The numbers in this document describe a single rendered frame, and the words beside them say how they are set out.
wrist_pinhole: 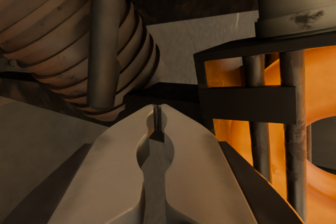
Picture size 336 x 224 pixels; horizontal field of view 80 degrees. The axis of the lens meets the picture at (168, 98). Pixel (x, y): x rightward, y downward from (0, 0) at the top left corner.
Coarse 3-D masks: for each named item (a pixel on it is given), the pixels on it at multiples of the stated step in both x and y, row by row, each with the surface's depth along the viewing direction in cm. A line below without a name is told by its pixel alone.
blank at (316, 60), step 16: (320, 48) 11; (272, 64) 14; (320, 64) 12; (272, 80) 13; (320, 80) 12; (320, 96) 12; (320, 112) 12; (240, 128) 16; (272, 128) 14; (240, 144) 16; (272, 144) 15; (272, 160) 15; (272, 176) 16; (320, 176) 16; (320, 192) 14; (320, 208) 14
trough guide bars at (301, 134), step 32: (256, 64) 12; (288, 64) 11; (224, 96) 13; (256, 96) 12; (288, 96) 11; (256, 128) 13; (288, 128) 12; (256, 160) 14; (288, 160) 12; (288, 192) 13
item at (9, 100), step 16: (0, 64) 53; (16, 64) 55; (0, 80) 44; (16, 80) 38; (32, 80) 35; (0, 96) 54; (16, 96) 42; (32, 96) 36; (48, 96) 32; (128, 96) 21; (144, 96) 20; (160, 96) 19; (176, 96) 18; (192, 96) 18; (64, 112) 31; (80, 112) 28; (128, 112) 22; (192, 112) 17
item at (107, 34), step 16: (96, 0) 13; (112, 0) 13; (96, 16) 13; (112, 16) 14; (96, 32) 14; (112, 32) 14; (96, 48) 14; (112, 48) 14; (96, 64) 14; (112, 64) 14; (96, 80) 14; (112, 80) 15; (96, 96) 14; (112, 96) 15
